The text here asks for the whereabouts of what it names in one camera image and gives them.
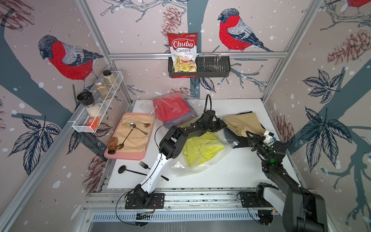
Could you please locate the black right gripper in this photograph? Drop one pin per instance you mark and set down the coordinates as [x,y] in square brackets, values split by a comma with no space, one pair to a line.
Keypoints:
[255,141]

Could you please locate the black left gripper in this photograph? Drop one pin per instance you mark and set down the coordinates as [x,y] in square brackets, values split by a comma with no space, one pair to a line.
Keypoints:
[219,124]

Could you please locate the black trousers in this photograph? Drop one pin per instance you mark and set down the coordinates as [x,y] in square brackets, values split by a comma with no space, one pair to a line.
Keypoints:
[242,141]

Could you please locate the neon yellow garment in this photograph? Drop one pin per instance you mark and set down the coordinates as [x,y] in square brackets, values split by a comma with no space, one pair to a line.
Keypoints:
[198,150]

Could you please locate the clear plastic vacuum bag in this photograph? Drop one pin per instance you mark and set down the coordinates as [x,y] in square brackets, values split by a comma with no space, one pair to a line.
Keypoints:
[178,165]

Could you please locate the beige knitted garment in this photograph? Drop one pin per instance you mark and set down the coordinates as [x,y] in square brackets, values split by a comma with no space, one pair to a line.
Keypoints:
[240,124]

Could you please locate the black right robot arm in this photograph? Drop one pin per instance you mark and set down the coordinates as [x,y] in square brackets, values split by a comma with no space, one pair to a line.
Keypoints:
[303,210]

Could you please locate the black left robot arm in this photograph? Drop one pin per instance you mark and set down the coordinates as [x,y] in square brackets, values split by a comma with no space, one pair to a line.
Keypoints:
[170,147]

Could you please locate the red Chuba cassava chips bag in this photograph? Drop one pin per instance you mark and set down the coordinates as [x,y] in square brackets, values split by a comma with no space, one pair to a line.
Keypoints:
[183,48]

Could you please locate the purple grey folded garment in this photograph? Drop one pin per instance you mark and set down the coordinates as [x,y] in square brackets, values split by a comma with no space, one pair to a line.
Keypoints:
[182,119]

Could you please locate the red folded garment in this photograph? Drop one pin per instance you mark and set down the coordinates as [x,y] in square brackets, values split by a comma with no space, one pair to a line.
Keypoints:
[169,107]

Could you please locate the metal spoon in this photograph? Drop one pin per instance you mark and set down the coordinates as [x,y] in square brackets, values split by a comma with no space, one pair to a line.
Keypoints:
[132,139]

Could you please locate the black plastic fork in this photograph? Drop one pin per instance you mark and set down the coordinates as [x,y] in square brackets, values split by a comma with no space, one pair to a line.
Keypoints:
[144,165]

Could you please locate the pink tray with beige mat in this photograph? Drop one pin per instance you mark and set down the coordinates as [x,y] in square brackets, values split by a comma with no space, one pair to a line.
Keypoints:
[132,118]

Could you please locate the amber sauce bottle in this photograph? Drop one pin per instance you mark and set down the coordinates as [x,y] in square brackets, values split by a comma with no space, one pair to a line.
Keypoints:
[112,146]

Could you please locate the black ladle spoon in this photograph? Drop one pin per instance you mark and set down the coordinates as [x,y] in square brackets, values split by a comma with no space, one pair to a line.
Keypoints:
[123,169]

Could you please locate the yellow spice jar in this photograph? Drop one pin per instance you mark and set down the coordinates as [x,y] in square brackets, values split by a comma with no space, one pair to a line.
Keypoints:
[109,79]

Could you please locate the brown spice jar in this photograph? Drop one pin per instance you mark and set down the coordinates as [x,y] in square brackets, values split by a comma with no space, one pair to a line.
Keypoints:
[102,89]

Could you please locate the small red packet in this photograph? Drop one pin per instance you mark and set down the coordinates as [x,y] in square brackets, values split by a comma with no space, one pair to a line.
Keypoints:
[93,123]

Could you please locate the clear acrylic spice shelf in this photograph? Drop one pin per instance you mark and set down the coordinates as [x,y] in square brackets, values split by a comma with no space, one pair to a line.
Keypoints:
[80,123]

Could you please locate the black lid spice jar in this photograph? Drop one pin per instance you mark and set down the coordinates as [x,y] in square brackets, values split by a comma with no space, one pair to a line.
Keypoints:
[86,98]

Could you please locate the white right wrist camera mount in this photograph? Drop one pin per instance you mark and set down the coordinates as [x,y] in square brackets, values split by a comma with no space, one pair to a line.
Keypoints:
[268,137]

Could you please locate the black wire wall basket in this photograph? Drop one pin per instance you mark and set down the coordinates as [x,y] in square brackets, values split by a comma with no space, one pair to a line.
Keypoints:
[215,66]

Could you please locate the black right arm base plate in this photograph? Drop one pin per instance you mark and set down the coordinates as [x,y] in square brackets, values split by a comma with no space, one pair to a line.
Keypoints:
[252,200]

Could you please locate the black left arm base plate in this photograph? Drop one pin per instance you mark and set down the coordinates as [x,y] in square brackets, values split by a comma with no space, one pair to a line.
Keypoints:
[156,202]

